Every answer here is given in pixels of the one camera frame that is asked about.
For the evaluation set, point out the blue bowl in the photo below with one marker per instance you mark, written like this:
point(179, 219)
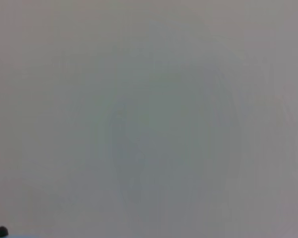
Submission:
point(22, 236)

